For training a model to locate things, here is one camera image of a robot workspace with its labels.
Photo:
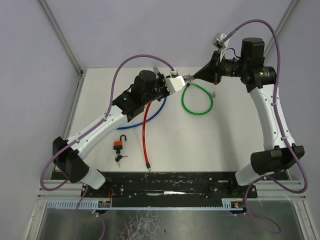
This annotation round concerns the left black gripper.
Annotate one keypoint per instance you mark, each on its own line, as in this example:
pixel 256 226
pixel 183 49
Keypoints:
pixel 164 88

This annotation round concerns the right aluminium frame post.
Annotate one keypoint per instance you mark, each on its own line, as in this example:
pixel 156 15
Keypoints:
pixel 275 35

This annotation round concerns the white slotted cable duct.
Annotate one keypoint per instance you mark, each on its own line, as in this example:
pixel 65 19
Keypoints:
pixel 147 203

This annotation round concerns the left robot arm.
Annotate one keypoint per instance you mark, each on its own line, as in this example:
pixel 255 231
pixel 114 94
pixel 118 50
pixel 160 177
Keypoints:
pixel 69 154

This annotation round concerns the aluminium frame post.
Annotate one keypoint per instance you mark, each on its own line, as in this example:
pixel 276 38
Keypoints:
pixel 60 36
pixel 275 35

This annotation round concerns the green cable lock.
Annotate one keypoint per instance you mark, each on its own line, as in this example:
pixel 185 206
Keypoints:
pixel 196 100

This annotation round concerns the orange black padlock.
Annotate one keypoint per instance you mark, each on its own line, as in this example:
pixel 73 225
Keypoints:
pixel 118 145

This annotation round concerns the left aluminium frame post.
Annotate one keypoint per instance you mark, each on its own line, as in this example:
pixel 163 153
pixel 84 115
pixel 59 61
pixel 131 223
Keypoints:
pixel 60 36

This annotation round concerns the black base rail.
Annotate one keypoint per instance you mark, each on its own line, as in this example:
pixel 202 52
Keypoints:
pixel 210 185

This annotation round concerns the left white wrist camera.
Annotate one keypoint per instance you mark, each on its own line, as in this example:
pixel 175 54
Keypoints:
pixel 175 82

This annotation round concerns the red cable lock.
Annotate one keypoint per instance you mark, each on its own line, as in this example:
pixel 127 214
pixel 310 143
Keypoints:
pixel 144 144

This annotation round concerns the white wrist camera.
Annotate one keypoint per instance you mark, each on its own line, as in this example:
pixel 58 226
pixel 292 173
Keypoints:
pixel 220 43
pixel 175 82

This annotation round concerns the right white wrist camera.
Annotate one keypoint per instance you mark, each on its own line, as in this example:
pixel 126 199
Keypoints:
pixel 220 43

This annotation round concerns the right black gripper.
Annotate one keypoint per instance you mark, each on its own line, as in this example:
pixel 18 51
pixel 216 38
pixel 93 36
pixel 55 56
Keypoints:
pixel 215 70

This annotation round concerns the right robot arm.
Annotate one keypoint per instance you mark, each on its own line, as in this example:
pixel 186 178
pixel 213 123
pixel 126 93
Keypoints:
pixel 280 150

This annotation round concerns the black padlock keys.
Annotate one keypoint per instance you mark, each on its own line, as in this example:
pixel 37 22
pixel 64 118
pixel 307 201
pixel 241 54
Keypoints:
pixel 118 158

